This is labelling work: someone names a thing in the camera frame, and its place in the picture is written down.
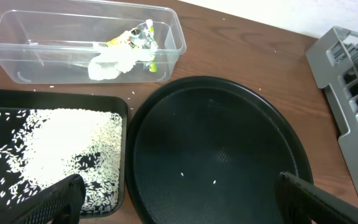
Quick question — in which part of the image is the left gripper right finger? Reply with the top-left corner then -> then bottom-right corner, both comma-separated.
275,172 -> 358,224

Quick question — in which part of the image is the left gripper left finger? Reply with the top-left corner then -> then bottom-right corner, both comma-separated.
0,174 -> 86,224

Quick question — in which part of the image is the white napkin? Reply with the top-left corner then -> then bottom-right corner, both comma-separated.
88,42 -> 158,81

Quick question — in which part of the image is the yellow green snack wrapper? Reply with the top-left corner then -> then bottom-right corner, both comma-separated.
106,19 -> 158,73

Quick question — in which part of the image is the grey plastic dishwasher rack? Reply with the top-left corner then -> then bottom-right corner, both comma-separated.
306,26 -> 358,194

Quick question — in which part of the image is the clear plastic waste bin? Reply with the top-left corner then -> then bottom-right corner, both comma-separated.
0,0 -> 186,84

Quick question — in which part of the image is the black rectangular tray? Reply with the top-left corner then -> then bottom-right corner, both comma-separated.
0,90 -> 127,218

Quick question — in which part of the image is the round black serving tray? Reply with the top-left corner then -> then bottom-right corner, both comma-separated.
126,77 -> 313,223

